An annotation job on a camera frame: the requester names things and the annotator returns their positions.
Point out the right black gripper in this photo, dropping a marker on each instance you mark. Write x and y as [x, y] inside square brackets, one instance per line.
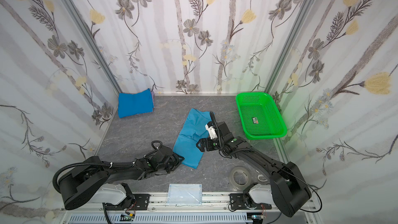
[207, 143]

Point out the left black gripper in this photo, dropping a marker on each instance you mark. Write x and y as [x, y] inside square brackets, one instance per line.
[169, 158]

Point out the teal t-shirt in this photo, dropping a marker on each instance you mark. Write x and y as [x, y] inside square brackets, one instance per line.
[192, 131]

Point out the green plastic basket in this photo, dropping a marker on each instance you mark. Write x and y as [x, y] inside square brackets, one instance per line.
[261, 105]

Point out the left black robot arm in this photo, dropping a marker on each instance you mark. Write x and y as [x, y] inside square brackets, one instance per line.
[78, 182]

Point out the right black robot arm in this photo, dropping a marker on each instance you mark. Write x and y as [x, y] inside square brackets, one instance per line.
[286, 188]

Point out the clear plastic bag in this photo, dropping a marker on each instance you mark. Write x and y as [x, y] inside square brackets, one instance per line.
[185, 195]

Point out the clear tape roll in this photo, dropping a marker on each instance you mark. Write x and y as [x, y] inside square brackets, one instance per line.
[240, 178]

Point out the white scissors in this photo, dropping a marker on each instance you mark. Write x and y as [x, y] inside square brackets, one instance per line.
[262, 178]

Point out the folded blue t-shirt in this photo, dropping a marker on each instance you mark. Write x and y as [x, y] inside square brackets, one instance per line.
[133, 104]

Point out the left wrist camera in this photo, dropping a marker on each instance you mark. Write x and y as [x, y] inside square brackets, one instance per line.
[160, 152]

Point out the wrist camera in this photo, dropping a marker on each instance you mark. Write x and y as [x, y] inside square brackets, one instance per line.
[216, 129]
[160, 152]

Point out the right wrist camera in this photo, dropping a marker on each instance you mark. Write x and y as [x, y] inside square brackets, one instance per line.
[216, 129]

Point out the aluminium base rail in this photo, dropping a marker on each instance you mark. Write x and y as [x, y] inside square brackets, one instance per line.
[111, 193]

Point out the white slotted cable duct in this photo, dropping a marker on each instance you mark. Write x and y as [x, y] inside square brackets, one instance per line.
[161, 218]

